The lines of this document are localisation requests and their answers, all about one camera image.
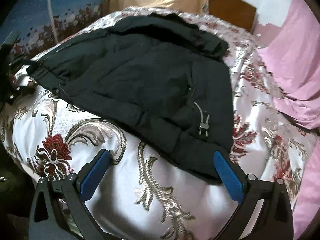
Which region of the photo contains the black padded jacket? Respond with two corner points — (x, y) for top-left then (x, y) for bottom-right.
(27, 14), (234, 183)

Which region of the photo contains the pink curtain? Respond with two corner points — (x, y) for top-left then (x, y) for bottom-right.
(259, 0), (319, 239)

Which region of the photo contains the blue fabric wardrobe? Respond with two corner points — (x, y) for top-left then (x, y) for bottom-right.
(1, 0), (105, 57)

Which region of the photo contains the wooden headboard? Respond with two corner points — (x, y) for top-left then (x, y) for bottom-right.
(208, 0), (257, 32)

